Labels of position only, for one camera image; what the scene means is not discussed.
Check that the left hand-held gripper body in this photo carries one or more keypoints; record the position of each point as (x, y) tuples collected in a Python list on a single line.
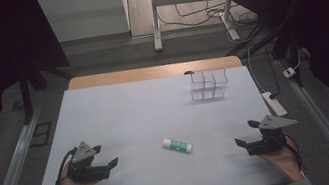
[(86, 173)]

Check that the clear acrylic compartment organizer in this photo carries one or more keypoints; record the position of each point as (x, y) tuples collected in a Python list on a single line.
[(208, 85)]

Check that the white table cover sheet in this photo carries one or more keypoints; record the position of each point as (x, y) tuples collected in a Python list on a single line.
[(142, 116)]

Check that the person's right hand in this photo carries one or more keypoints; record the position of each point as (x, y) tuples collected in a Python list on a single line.
[(285, 161)]

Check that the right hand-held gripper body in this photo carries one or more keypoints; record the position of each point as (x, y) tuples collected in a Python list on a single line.
[(270, 142)]

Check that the white and green glue stick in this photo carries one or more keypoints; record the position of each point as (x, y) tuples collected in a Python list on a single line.
[(177, 145)]

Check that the white power strip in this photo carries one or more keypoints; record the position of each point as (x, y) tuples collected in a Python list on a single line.
[(274, 103)]

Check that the black floor plate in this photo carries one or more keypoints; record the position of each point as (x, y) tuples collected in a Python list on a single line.
[(41, 134)]

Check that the small white plug adapter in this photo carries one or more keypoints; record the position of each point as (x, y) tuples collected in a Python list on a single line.
[(289, 72)]

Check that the black metal stand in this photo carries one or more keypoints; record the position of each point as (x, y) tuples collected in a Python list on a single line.
[(26, 95), (283, 28)]

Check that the white cabinet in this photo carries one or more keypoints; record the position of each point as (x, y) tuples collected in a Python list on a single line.
[(83, 13)]

